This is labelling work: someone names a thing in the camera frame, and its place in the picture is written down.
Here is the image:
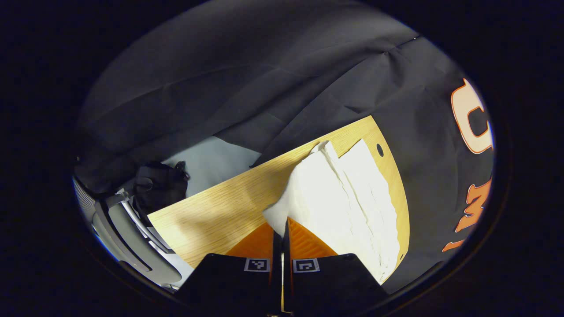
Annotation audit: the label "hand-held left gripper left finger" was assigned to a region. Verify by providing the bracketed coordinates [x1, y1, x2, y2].
[174, 221, 283, 314]

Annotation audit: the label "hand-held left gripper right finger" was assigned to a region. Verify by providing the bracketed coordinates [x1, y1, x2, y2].
[282, 216, 390, 314]

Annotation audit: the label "white jeans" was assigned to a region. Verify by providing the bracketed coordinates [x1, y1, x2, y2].
[262, 140, 400, 284]

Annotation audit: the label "grey office chair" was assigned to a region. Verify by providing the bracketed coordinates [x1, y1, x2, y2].
[73, 176, 183, 291]

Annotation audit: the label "black bag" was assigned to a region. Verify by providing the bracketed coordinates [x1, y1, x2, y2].
[131, 161, 191, 221]

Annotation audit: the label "black backdrop cloth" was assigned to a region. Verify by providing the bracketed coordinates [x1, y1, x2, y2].
[73, 0, 496, 295]

